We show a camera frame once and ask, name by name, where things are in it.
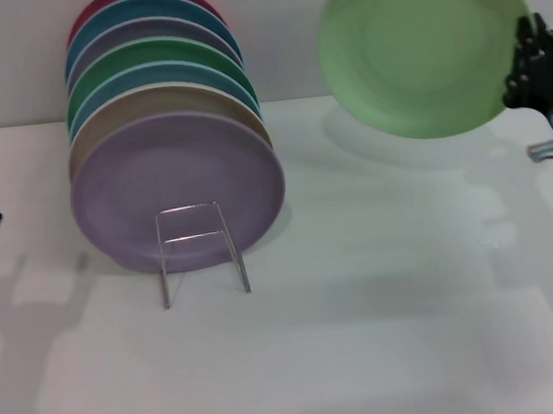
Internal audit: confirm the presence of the light green plate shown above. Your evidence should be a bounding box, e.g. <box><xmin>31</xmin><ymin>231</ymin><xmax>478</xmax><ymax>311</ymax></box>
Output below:
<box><xmin>312</xmin><ymin>0</ymin><xmax>544</xmax><ymax>151</ymax></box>

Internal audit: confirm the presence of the lavender plate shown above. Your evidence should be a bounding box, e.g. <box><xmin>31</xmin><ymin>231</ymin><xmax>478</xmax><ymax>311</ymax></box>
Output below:
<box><xmin>62</xmin><ymin>100</ymin><xmax>295</xmax><ymax>283</ymax></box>

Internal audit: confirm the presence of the beige plate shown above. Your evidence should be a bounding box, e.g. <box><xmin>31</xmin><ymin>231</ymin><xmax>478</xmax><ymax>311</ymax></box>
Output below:
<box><xmin>60</xmin><ymin>71</ymin><xmax>276</xmax><ymax>183</ymax></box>

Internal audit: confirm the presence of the light blue plate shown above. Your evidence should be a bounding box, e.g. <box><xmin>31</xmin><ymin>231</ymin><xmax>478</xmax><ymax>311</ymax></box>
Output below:
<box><xmin>62</xmin><ymin>52</ymin><xmax>265</xmax><ymax>141</ymax></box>

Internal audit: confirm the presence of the dark green plate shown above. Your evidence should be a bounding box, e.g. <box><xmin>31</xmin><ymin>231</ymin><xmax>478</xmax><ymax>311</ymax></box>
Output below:
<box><xmin>59</xmin><ymin>27</ymin><xmax>262</xmax><ymax>136</ymax></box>

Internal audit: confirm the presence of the maroon red plate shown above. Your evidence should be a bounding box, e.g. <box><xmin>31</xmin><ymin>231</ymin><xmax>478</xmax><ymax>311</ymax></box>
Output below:
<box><xmin>62</xmin><ymin>0</ymin><xmax>224</xmax><ymax>50</ymax></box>

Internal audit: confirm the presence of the grey purple plate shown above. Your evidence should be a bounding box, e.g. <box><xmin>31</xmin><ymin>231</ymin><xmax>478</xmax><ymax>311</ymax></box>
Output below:
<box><xmin>59</xmin><ymin>7</ymin><xmax>246</xmax><ymax>87</ymax></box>

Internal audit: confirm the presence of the teal blue plate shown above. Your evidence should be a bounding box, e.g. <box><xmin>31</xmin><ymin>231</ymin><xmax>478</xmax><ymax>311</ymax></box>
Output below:
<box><xmin>59</xmin><ymin>0</ymin><xmax>245</xmax><ymax>85</ymax></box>

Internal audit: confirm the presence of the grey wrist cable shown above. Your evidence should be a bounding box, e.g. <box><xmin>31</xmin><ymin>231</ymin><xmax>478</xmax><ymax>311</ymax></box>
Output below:
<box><xmin>524</xmin><ymin>138</ymin><xmax>553</xmax><ymax>169</ymax></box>

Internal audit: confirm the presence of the metal wire plate rack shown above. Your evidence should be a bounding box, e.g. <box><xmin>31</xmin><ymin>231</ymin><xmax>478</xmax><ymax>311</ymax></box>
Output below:
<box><xmin>151</xmin><ymin>198</ymin><xmax>254</xmax><ymax>312</ymax></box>

